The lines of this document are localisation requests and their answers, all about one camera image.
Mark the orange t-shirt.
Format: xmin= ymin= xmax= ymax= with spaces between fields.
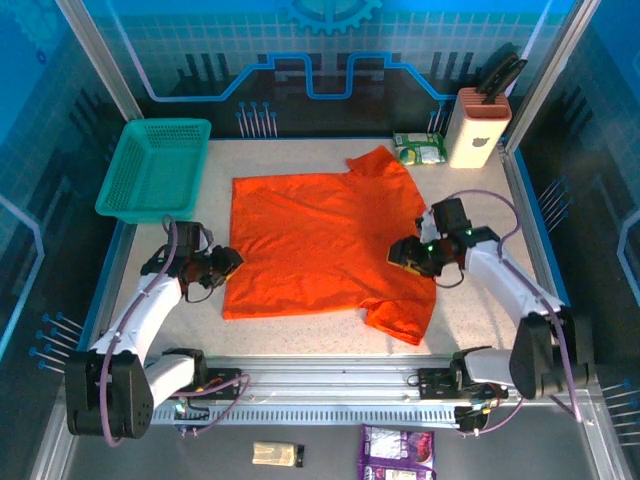
xmin=222 ymin=144 xmax=439 ymax=348

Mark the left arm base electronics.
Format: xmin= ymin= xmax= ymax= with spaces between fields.
xmin=173 ymin=394 xmax=211 ymax=437

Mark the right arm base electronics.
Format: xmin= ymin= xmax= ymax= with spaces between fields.
xmin=453 ymin=399 xmax=494 ymax=435

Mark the green snack packet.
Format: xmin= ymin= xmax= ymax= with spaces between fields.
xmin=392 ymin=131 xmax=448 ymax=167

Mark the green plastic basket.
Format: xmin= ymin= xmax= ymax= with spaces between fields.
xmin=94 ymin=118 xmax=212 ymax=225

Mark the beige knife block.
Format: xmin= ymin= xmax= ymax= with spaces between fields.
xmin=443 ymin=87 xmax=512 ymax=170

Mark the tan wrapped bar packet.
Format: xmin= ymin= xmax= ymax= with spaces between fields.
xmin=251 ymin=440 xmax=306 ymax=469

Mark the purple snack packet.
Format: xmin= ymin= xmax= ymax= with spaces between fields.
xmin=357 ymin=424 xmax=437 ymax=480

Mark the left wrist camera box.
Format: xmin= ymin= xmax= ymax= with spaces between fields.
xmin=171 ymin=221 xmax=214 ymax=254

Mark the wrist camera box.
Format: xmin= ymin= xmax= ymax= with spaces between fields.
xmin=171 ymin=221 xmax=214 ymax=254
xmin=417 ymin=198 xmax=472 ymax=244

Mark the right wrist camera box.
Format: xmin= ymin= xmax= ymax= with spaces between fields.
xmin=417 ymin=198 xmax=472 ymax=244

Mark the aluminium side rail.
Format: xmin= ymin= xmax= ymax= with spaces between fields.
xmin=84 ymin=214 xmax=134 ymax=362
xmin=499 ymin=144 xmax=576 ymax=362

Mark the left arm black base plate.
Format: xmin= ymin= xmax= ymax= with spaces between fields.
xmin=172 ymin=368 xmax=242 ymax=401

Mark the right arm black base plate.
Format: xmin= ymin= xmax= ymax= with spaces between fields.
xmin=417 ymin=367 xmax=509 ymax=401

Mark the aluminium front frame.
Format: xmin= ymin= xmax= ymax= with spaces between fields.
xmin=29 ymin=355 xmax=632 ymax=480

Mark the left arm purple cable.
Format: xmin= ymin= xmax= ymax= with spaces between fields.
xmin=98 ymin=214 xmax=251 ymax=448

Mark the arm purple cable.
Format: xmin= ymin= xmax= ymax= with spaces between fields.
xmin=434 ymin=189 xmax=584 ymax=437
xmin=98 ymin=214 xmax=251 ymax=448

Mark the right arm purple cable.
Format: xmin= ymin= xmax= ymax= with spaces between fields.
xmin=434 ymin=189 xmax=584 ymax=437

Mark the slotted grey cable duct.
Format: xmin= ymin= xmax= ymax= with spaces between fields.
xmin=149 ymin=405 xmax=462 ymax=427

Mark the black knife handle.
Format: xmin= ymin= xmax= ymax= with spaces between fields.
xmin=477 ymin=42 xmax=521 ymax=95
xmin=492 ymin=58 xmax=529 ymax=97

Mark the aluminium corner post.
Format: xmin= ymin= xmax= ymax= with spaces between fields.
xmin=503 ymin=0 xmax=604 ymax=151
xmin=53 ymin=0 xmax=147 ymax=121

